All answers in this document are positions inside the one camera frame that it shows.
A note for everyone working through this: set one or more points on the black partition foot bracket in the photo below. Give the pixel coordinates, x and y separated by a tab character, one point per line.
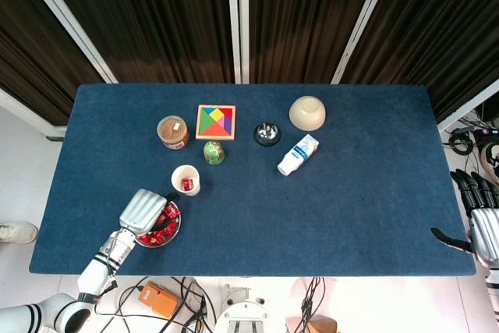
55	139

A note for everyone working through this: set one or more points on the white sneaker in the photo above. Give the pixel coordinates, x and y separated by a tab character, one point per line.
17	231

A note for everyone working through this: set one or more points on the brown wooden stool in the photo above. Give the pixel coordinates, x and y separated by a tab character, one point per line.
323	326

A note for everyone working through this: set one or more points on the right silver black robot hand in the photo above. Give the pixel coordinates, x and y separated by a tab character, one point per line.
485	231

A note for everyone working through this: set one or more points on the white blue bottle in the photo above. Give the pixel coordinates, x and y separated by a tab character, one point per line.
298	153

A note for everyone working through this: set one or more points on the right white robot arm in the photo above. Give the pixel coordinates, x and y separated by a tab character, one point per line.
493	286

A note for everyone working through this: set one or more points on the white robot torso base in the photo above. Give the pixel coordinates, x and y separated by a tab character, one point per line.
243	313

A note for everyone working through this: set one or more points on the clear plastic jar orange contents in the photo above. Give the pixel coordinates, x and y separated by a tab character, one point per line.
171	130

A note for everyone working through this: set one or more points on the green painted nesting doll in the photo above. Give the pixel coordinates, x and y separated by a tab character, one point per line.
213	152

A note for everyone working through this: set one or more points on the white paper cup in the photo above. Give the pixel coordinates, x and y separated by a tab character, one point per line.
196	191

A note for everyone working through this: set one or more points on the white partition frame post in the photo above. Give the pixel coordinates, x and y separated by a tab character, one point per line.
362	21
31	116
68	21
234	21
468	108
244	21

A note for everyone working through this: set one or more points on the orange control box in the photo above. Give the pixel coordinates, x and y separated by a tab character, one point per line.
158	300

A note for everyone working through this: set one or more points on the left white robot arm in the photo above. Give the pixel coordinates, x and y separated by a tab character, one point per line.
93	270

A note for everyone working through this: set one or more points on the dark brown curtain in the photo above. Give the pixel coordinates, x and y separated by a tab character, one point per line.
31	56
304	17
429	29
156	17

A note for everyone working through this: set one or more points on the cream upturned bowl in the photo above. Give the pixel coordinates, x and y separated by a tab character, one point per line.
308	112

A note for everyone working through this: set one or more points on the wooden tangram puzzle tray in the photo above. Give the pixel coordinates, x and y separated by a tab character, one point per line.
215	122

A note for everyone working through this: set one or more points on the red candy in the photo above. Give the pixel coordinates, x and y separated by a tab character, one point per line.
188	184
148	239
167	233
172	210

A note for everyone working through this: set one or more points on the blue felt table cloth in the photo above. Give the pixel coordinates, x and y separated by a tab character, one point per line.
312	212

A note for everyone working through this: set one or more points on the round stainless steel plate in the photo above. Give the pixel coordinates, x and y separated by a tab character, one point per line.
177	225

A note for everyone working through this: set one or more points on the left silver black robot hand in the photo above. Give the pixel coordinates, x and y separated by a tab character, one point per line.
140	212

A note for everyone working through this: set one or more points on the silver call bell black base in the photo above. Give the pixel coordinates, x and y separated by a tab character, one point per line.
267	134

